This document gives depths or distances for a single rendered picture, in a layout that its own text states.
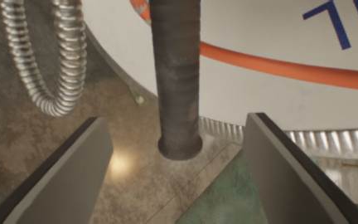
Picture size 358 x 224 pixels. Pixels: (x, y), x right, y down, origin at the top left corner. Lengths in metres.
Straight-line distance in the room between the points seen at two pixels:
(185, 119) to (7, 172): 0.79
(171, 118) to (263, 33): 0.18
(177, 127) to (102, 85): 0.79
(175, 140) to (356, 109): 0.21
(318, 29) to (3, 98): 0.87
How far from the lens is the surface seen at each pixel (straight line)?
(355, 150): 0.32
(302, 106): 0.30
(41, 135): 0.88
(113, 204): 0.99
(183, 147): 0.17
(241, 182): 1.58
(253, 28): 0.29
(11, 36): 0.24
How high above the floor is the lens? 0.87
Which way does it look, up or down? 52 degrees down
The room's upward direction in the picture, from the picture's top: 84 degrees clockwise
